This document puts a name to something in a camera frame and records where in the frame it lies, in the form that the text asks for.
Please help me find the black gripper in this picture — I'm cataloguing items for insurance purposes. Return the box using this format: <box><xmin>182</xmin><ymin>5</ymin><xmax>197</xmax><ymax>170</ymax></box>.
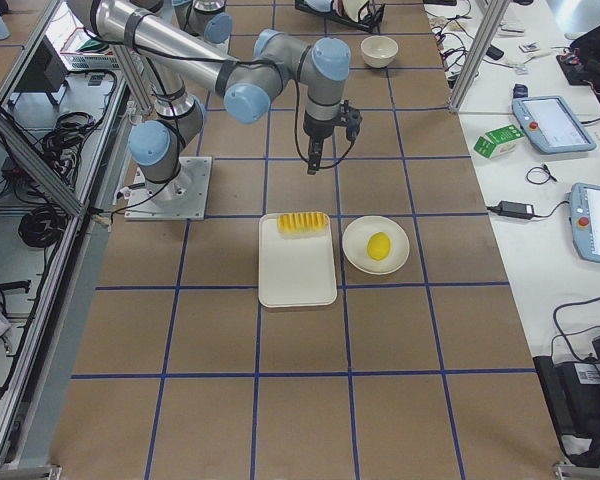
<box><xmin>303</xmin><ymin>100</ymin><xmax>363</xmax><ymax>174</ymax></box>

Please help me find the sliced bread loaf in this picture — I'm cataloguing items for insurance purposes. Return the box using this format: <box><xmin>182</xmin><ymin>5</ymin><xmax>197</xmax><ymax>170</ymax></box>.
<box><xmin>276</xmin><ymin>211</ymin><xmax>329</xmax><ymax>236</ymax></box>

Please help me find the blue plate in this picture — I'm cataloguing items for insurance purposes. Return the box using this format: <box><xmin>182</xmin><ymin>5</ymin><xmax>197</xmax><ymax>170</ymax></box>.
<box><xmin>305</xmin><ymin>0</ymin><xmax>334</xmax><ymax>13</ymax></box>

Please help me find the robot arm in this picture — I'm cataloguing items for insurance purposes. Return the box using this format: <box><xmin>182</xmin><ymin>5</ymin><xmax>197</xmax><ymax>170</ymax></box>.
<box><xmin>172</xmin><ymin>0</ymin><xmax>233</xmax><ymax>44</ymax></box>
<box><xmin>68</xmin><ymin>1</ymin><xmax>362</xmax><ymax>175</ymax></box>

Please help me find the cream plate under lemon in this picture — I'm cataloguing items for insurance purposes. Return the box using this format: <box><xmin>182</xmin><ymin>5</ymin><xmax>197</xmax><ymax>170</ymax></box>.
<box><xmin>342</xmin><ymin>216</ymin><xmax>410</xmax><ymax>275</ymax></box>

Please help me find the black plate rack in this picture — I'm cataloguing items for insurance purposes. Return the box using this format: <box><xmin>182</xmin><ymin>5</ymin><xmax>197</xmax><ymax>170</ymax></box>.
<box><xmin>294</xmin><ymin>1</ymin><xmax>385</xmax><ymax>33</ymax></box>

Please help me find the cream plate in rack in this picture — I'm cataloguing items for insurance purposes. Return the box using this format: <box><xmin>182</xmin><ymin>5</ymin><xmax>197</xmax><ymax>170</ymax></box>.
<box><xmin>340</xmin><ymin>0</ymin><xmax>370</xmax><ymax>23</ymax></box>

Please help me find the white bowl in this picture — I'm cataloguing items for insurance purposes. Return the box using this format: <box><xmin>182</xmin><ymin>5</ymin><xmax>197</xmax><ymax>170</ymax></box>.
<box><xmin>360</xmin><ymin>35</ymin><xmax>399</xmax><ymax>68</ymax></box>

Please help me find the yellow lemon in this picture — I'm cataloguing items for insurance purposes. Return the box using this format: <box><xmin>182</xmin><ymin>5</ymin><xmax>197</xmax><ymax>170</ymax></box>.
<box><xmin>366</xmin><ymin>231</ymin><xmax>391</xmax><ymax>261</ymax></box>

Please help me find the white rectangular tray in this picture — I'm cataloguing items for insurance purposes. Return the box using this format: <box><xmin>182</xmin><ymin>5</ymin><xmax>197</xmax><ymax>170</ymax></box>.
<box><xmin>258</xmin><ymin>213</ymin><xmax>337</xmax><ymax>308</ymax></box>

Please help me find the green white carton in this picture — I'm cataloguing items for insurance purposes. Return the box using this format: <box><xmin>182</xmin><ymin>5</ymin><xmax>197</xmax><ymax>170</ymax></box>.
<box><xmin>473</xmin><ymin>124</ymin><xmax>525</xmax><ymax>159</ymax></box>

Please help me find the teach pendant upper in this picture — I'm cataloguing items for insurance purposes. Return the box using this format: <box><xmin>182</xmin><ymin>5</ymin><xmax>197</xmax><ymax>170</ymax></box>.
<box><xmin>511</xmin><ymin>96</ymin><xmax>596</xmax><ymax>154</ymax></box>

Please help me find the teach pendant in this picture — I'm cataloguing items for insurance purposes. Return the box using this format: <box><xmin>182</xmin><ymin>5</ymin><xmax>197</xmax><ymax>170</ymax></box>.
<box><xmin>569</xmin><ymin>183</ymin><xmax>600</xmax><ymax>263</ymax></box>
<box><xmin>511</xmin><ymin>96</ymin><xmax>596</xmax><ymax>154</ymax></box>

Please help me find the teach pendant lower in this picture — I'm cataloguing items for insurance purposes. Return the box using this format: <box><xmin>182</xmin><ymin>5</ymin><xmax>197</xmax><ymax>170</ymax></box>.
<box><xmin>569</xmin><ymin>183</ymin><xmax>600</xmax><ymax>263</ymax></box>

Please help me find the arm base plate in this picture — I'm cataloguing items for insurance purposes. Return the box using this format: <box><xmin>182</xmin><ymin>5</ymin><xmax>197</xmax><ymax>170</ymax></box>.
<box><xmin>123</xmin><ymin>156</ymin><xmax>213</xmax><ymax>221</ymax></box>

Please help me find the black power brick with cable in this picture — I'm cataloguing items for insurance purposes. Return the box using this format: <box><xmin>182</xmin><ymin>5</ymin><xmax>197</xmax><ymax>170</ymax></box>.
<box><xmin>486</xmin><ymin>200</ymin><xmax>569</xmax><ymax>220</ymax></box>

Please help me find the aluminium frame post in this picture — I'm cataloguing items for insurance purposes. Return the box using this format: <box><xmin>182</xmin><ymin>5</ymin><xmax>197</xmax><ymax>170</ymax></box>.
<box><xmin>449</xmin><ymin>0</ymin><xmax>509</xmax><ymax>113</ymax></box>

